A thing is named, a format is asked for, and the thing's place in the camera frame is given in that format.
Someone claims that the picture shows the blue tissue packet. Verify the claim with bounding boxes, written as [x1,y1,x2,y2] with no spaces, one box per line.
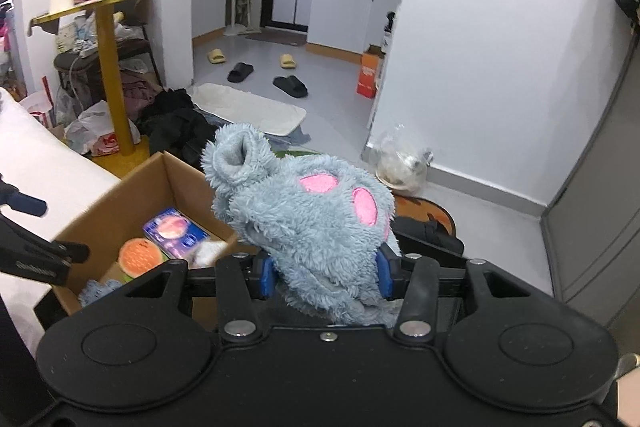
[142,207,210,258]

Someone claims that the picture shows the black metal rack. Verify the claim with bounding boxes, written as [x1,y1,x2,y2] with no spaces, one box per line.
[54,39,163,102]

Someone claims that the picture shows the red white plastic bag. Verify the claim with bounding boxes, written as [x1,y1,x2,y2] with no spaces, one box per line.
[65,101,142,156]

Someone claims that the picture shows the red white shopping bag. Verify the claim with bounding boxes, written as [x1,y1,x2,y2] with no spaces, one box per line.
[21,77,57,128]

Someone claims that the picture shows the orange cardboard box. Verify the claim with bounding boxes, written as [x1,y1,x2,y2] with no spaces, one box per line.
[356,44,385,99]

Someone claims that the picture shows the grey cabinet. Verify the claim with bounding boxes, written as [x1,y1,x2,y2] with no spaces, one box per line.
[542,24,640,328]

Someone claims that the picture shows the small grey plush toy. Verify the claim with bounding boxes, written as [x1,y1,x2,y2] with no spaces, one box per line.
[79,278,123,308]

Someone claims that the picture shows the pink clothes heap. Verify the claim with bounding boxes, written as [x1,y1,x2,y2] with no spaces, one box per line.
[120,67,162,118]

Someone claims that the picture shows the white floor mat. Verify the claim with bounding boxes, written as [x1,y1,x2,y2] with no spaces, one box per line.
[187,83,307,136]

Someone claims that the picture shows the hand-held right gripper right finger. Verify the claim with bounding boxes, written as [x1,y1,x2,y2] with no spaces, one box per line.
[376,250,553,342]

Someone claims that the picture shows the hamburger plush toy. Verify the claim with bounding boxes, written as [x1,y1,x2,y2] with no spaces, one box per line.
[102,238,171,284]

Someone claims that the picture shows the black clothes pile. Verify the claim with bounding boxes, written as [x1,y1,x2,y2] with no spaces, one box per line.
[136,88,226,168]

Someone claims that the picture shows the black slipper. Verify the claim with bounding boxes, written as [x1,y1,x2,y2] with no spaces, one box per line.
[272,75,308,98]
[227,62,255,84]

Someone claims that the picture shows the clear plastic bag with bowl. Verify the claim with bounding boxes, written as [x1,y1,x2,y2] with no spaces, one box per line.
[372,123,434,195]

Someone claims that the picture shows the yellow pedestal table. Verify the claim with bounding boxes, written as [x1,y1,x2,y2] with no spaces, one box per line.
[30,0,182,156]

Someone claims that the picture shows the black tray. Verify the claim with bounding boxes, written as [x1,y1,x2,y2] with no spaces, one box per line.
[30,216,466,333]

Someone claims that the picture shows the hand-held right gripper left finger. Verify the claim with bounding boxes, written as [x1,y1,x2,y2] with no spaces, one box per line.
[82,252,275,342]

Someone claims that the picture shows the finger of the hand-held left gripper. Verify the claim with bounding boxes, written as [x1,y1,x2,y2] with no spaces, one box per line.
[0,177,48,216]
[0,209,91,286]

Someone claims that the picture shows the white kitchen cabinet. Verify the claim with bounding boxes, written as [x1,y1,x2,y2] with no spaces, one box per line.
[306,0,406,55]

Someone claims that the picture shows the grey plush slipper pink spots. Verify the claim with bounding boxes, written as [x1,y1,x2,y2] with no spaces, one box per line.
[201,122,401,328]

